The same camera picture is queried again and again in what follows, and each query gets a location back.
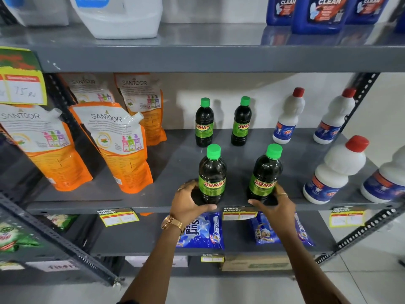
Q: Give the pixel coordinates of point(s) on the gold wristwatch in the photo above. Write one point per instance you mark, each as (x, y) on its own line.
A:
(171, 222)

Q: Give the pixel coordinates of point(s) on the blue detergent packet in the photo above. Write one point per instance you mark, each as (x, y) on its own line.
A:
(264, 231)
(205, 232)

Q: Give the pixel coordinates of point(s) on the green detergent packet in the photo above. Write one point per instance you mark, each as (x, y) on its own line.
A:
(61, 220)
(15, 237)

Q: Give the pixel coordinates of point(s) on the gray metal shelving unit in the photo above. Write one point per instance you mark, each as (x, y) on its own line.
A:
(189, 56)

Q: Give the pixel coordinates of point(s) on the person's left hand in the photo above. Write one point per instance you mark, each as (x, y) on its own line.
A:
(183, 207)

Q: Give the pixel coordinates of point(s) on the brown cardboard box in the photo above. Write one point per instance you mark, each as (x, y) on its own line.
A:
(256, 263)

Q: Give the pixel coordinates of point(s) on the person's right thumb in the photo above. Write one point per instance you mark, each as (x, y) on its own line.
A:
(258, 204)

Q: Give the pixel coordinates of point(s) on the blue cleaner bottle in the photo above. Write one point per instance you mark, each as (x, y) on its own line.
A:
(400, 23)
(319, 15)
(368, 9)
(280, 9)

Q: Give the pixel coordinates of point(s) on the large white plastic jug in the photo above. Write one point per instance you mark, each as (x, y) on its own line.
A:
(120, 15)
(34, 9)

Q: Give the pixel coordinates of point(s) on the person's right forearm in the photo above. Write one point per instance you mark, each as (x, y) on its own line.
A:
(310, 272)

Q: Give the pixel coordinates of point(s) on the white bottle with red cap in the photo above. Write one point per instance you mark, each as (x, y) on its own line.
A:
(333, 118)
(386, 180)
(335, 170)
(289, 117)

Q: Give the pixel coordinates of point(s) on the person's left forearm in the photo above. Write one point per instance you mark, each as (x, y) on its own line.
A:
(152, 269)

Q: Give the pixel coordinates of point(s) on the person's right hand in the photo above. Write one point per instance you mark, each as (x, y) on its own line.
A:
(280, 215)

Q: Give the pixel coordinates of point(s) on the yellow shelf price label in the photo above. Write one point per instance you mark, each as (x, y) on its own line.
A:
(347, 217)
(212, 258)
(118, 217)
(239, 214)

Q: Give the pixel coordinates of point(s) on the large yellow green price sign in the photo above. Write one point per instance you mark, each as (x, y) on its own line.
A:
(22, 79)

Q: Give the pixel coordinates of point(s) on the white handwritten paper label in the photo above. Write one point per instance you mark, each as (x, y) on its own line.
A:
(52, 266)

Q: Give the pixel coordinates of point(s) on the dark bottle with green cap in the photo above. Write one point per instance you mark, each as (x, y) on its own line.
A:
(212, 174)
(204, 123)
(241, 121)
(265, 174)

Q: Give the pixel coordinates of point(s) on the person's left thumb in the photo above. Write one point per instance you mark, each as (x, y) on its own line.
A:
(206, 208)

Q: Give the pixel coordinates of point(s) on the orange and white refill pouch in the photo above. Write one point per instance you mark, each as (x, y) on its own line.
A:
(87, 87)
(117, 142)
(142, 94)
(41, 142)

